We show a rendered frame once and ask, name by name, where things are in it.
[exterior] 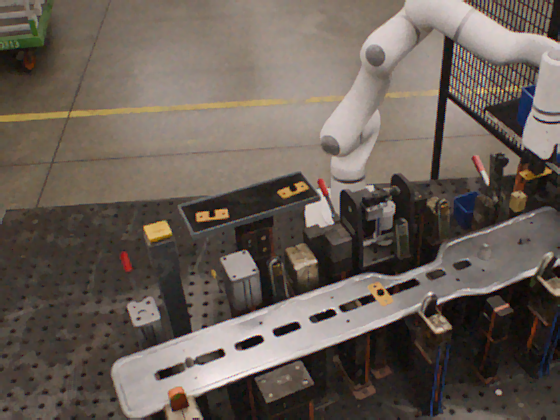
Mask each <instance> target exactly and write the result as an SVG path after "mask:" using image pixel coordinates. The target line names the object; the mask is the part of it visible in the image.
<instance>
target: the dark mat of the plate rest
mask: <svg viewBox="0 0 560 420"><path fill-rule="evenodd" d="M300 182H303V183H305V184H306V185H307V186H308V187H309V189H308V190H305V191H302V192H299V193H297V194H294V196H292V197H289V198H287V199H282V198H281V197H280V196H279V194H278V192H277V191H278V190H281V189H284V188H287V187H289V186H292V185H295V184H297V183H300ZM314 197H317V193H316V192H315V191H314V189H313V188H312V187H311V185H310V184H309V183H308V182H307V180H306V179H305V178H303V176H302V174H301V173H297V174H293V176H289V177H286V178H281V179H278V180H274V181H271V182H267V183H264V184H260V185H256V186H253V187H249V188H245V189H242V190H237V191H234V192H231V193H227V195H224V196H220V197H215V198H212V199H208V200H205V201H201V202H198V203H193V204H190V205H186V206H183V207H181V209H182V211H183V213H184V216H185V218H186V219H187V221H188V223H189V225H190V227H191V229H192V231H193V233H195V232H199V231H203V230H206V229H209V228H213V227H216V226H220V225H224V224H227V223H230V222H234V221H237V220H240V219H245V218H248V217H251V216H255V214H258V213H261V212H266V211H269V210H272V209H276V208H279V207H282V206H286V205H290V204H293V203H296V202H300V201H303V200H307V199H311V198H314ZM220 209H227V210H228V217H229V218H228V219H222V220H214V221H206V222H197V213H198V212H204V211H210V210H220Z"/></svg>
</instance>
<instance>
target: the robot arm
mask: <svg viewBox="0 0 560 420"><path fill-rule="evenodd" d="M433 28H435V29H436V30H438V31H441V32H442V33H444V34H445V36H447V37H448V38H450V39H452V40H453V41H455V42H456V43H458V44H459V45H461V46H464V47H465V48H467V49H469V50H470V51H472V52H473V53H475V54H477V55H478V56H480V57H481V59H483V60H486V61H487V62H489V63H491V64H493V65H495V66H504V65H507V64H512V63H525V64H529V65H533V66H535V67H539V68H540V71H539V77H538V82H537V87H536V92H535V97H534V103H533V108H532V111H531V113H529V115H528V118H527V120H526V123H525V128H524V131H523V135H522V142H523V144H524V145H525V146H527V147H528V149H529V156H530V157H531V158H530V161H529V166H528V171H532V168H534V167H535V171H534V176H538V175H541V174H543V173H544V170H545V165H546V162H548V163H556V162H557V155H558V154H559V152H560V44H559V43H557V42H555V41H554V40H552V39H549V38H547V37H545V36H541V35H536V34H529V33H513V32H510V31H508V30H506V28H505V27H503V26H501V25H500V24H498V23H497V22H495V21H494V20H492V19H491V18H488V17H486V16H485V15H483V14H482V13H480V12H479V11H477V10H475V9H474V8H472V7H471V5H469V4H467V3H465V2H463V1H462V0H406V2H405V6H404V7H403V8H402V10H401V11H400V12H399V14H397V15H396V16H395V17H394V18H392V19H390V20H389V21H388V22H386V23H385V24H384V25H382V26H381V27H380V28H378V29H377V30H376V31H375V32H373V33H372V34H371V35H369V37H368V38H367V39H366V42H365V43H364V45H363V47H362V49H361V52H360V59H361V61H362V66H361V69H360V71H359V74H358V76H357V78H356V80H355V82H354V84H353V86H352V87H351V90H350V91H349V93H348V94H346V96H345V97H344V98H343V100H342V101H341V102H340V104H339V105H338V106H337V108H336V109H335V111H334V112H333V114H332V115H331V116H330V118H329V119H328V120H327V122H326V123H324V125H323V127H322V129H321V133H320V144H321V146H322V148H323V149H324V151H326V152H327V153H329V155H330V156H332V160H331V197H330V199H331V202H332V204H333V207H334V209H335V211H336V213H337V212H338V214H339V194H340V191H341V190H342V189H345V188H349V189H350V190H351V191H352V192H354V191H357V190H360V189H364V188H365V180H366V162H368V160H367V159H369V157H370V153H371V151H372V149H373V147H374V144H375V142H376V139H377V136H378V133H379V128H380V115H379V112H378V107H379V105H380V104H381V102H382V100H383V99H384V97H385V95H386V94H387V92H388V90H389V88H391V87H390V85H392V83H393V80H394V72H393V70H394V68H395V67H396V65H397V64H398V62H399V61H400V60H401V59H402V58H403V57H404V56H405V55H406V54H407V53H408V52H409V51H411V50H412V49H413V48H414V47H416V46H418V45H419V44H420V43H421V42H422V41H423V40H424V39H425V38H426V36H427V35H428V34H429V33H430V32H431V31H432V30H433ZM320 213H321V218H322V220H323V221H324V222H326V223H327V224H328V225H331V224H334V222H333V221H332V218H331V215H332V212H331V210H330V208H329V205H328V203H327V200H326V201H324V202H323V203H322V205H321V209H320Z"/></svg>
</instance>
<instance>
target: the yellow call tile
mask: <svg viewBox="0 0 560 420"><path fill-rule="evenodd" d="M143 228H144V231H145V233H146V235H147V239H148V241H150V243H152V242H155V241H158V240H162V239H165V238H168V237H171V235H172V234H171V231H170V229H169V227H168V225H167V223H166V221H162V222H158V223H155V224H151V225H147V226H144V227H143Z"/></svg>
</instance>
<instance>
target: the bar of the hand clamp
mask: <svg viewBox="0 0 560 420"><path fill-rule="evenodd" d="M508 163H509V159H508V158H507V157H505V153H503V152H501V151H498V152H495V153H491V154H490V168H489V187H488V197H489V198H490V199H491V200H492V207H491V208H493V207H494V192H495V195H496V197H497V198H498V201H497V202H496V204H497V205H502V194H503V179H504V167H505V166H507V165H508Z"/></svg>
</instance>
